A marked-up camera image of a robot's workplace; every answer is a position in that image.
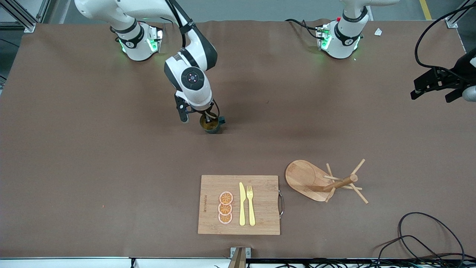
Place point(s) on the table cover sheet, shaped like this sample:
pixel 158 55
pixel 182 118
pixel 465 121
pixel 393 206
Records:
pixel 111 186

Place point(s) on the orange slice toy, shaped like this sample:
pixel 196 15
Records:
pixel 225 209
pixel 225 218
pixel 226 197

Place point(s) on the yellow plastic fork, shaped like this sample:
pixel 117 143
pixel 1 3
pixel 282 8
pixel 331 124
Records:
pixel 251 212

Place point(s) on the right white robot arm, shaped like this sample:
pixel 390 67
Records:
pixel 193 80

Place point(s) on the bamboo cutting board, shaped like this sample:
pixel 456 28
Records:
pixel 264 208

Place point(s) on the small white paper scrap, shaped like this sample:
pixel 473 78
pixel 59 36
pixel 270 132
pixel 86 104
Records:
pixel 378 32

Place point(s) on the metal and wood mount bracket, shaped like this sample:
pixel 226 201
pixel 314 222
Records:
pixel 240 258

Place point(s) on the white table edge rail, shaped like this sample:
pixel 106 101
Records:
pixel 74 263

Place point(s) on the wooden mug tree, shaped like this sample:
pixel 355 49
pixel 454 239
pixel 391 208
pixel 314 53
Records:
pixel 305 178

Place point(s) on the teal ribbed cup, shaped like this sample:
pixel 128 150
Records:
pixel 214 129

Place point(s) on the yellow plastic knife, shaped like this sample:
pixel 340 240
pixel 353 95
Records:
pixel 242 208

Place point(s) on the aluminium frame profile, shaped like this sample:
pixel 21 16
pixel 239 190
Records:
pixel 455 20
pixel 22 18

